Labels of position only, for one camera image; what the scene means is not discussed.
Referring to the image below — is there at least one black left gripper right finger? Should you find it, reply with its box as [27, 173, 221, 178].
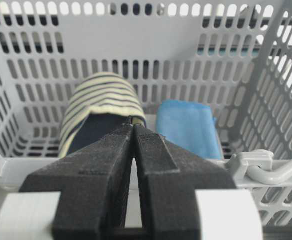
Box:
[134, 125, 236, 240]

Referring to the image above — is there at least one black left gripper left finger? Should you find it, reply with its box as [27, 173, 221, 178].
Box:
[20, 124, 134, 240]

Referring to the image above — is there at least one blue folded cloth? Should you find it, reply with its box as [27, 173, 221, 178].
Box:
[156, 100, 223, 160]

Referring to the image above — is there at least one yellow navy striped cloth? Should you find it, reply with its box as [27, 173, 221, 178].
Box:
[58, 72, 146, 158]

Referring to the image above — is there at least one grey plastic shopping basket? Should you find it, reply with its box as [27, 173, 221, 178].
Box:
[0, 0, 292, 240]

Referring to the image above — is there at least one grey basket handle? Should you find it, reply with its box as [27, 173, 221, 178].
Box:
[226, 149, 292, 186]

